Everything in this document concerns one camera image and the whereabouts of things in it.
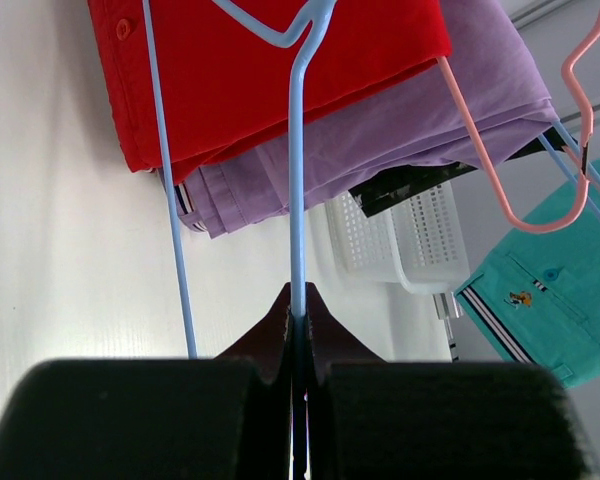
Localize teal trousers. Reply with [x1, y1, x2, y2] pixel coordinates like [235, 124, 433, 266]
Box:
[456, 190, 600, 387]

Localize white plastic mesh basket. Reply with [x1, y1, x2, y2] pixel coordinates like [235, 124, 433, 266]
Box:
[325, 182, 470, 295]

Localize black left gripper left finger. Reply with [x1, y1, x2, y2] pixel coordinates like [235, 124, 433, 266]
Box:
[0, 288, 292, 479]

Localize lilac purple trousers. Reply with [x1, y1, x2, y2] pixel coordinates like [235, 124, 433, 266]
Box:
[175, 1, 556, 237]

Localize blue hanger with lilac trousers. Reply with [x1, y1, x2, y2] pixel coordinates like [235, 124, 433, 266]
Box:
[536, 119, 600, 213]

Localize black white patterned trousers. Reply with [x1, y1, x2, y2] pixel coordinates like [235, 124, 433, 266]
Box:
[342, 127, 568, 218]

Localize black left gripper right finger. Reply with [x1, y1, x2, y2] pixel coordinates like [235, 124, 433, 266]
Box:
[304, 284, 598, 479]

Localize pink wire hanger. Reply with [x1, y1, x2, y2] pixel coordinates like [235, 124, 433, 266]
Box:
[436, 0, 600, 235]

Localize light blue wire hanger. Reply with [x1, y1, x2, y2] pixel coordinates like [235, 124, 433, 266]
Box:
[142, 0, 336, 479]

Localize aluminium frame structure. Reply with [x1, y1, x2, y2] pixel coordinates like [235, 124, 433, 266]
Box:
[444, 1, 600, 361]

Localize red trousers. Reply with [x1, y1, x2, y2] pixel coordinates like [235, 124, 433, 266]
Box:
[88, 0, 451, 181]

